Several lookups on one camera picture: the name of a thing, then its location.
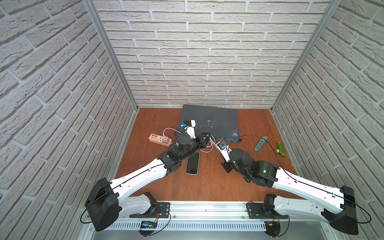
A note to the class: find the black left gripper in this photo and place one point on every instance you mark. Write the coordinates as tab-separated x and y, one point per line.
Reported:
202	140

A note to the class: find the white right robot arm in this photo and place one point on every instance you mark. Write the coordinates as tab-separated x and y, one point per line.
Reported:
335	206

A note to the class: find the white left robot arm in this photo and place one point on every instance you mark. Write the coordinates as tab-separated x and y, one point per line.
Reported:
109	200

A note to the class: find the aluminium frame corner post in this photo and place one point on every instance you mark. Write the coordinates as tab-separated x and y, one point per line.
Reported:
94	15
323	23

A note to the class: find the grey blue network switch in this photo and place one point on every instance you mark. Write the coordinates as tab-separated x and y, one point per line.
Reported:
222	123

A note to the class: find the smartphone with green case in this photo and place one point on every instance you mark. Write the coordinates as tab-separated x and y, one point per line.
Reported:
193	164

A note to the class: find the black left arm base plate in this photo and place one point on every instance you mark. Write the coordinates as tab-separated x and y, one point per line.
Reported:
149	207

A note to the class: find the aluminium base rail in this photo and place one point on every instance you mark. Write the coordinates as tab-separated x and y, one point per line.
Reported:
183	220

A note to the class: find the pink USB charger adapter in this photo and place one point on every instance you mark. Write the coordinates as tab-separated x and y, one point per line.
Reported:
165	139

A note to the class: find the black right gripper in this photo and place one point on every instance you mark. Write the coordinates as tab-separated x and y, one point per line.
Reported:
227	166

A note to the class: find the pink power strip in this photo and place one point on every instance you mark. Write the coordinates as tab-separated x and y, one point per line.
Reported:
157	139

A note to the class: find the aluminium frame corner post left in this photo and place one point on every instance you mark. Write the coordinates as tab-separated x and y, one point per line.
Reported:
94	15

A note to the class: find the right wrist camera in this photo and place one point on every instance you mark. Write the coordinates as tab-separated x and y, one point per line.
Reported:
224	150

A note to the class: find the aluminium frame corner post right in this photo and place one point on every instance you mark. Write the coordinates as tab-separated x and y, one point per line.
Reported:
323	23

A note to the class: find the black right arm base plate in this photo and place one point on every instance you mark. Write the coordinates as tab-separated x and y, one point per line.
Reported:
261	210

